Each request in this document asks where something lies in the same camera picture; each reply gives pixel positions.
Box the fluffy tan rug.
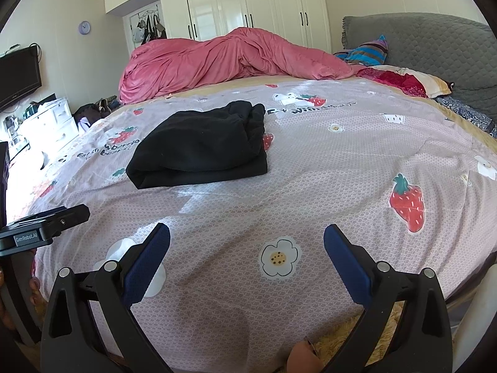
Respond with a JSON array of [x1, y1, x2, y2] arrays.
[[311, 303, 404, 373]]

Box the striped colourful cloth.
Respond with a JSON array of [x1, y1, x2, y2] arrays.
[[334, 35, 389, 66]]

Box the person's left hand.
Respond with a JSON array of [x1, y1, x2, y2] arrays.
[[29, 278, 46, 311]]

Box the pink duvet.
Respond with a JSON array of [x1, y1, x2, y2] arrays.
[[118, 27, 363, 105]]

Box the white wardrobe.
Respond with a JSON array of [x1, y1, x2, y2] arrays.
[[104, 0, 332, 53]]

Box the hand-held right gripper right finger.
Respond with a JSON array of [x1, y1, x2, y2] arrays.
[[323, 224, 454, 373]]

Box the blue patterned pillow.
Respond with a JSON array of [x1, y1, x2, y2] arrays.
[[435, 95, 497, 138]]

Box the hanging bags and clothes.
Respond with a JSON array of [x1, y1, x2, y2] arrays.
[[132, 12, 167, 45]]

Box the black television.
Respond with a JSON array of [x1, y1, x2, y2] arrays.
[[0, 44, 43, 113]]

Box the black sweater with orange cuffs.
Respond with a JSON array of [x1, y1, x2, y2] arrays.
[[126, 100, 268, 190]]

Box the pile of dark clothes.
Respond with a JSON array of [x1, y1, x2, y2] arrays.
[[72, 95, 121, 131]]

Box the red patterned pillow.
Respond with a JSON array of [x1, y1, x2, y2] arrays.
[[355, 64, 453, 99]]

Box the grey quilted headboard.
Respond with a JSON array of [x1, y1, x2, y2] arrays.
[[342, 13, 497, 125]]

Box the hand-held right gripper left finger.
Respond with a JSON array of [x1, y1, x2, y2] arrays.
[[40, 223, 171, 373]]

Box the strawberry print bed sheet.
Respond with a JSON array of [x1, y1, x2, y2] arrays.
[[8, 78, 497, 358]]

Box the person's right hand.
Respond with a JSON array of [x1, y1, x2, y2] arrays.
[[287, 341, 325, 373]]

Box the white dresser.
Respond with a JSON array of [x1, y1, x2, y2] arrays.
[[17, 95, 78, 144]]

